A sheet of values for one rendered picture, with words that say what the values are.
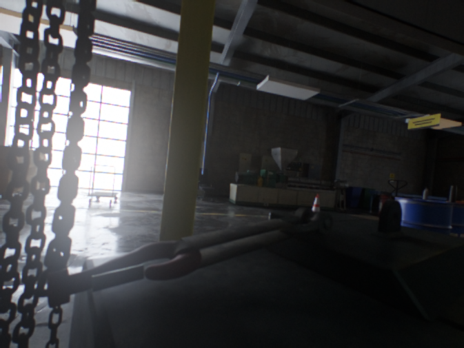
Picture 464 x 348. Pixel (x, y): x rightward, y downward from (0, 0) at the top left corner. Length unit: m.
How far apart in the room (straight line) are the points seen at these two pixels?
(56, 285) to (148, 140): 9.18
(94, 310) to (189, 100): 0.64
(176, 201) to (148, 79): 9.29
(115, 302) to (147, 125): 9.28
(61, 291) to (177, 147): 0.57
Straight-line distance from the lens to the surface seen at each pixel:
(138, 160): 9.35
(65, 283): 0.24
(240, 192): 7.40
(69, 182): 0.32
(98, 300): 0.24
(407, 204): 3.57
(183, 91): 0.78
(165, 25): 8.12
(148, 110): 9.56
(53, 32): 0.41
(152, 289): 0.24
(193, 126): 0.76
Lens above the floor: 0.95
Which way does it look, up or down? level
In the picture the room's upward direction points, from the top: 6 degrees clockwise
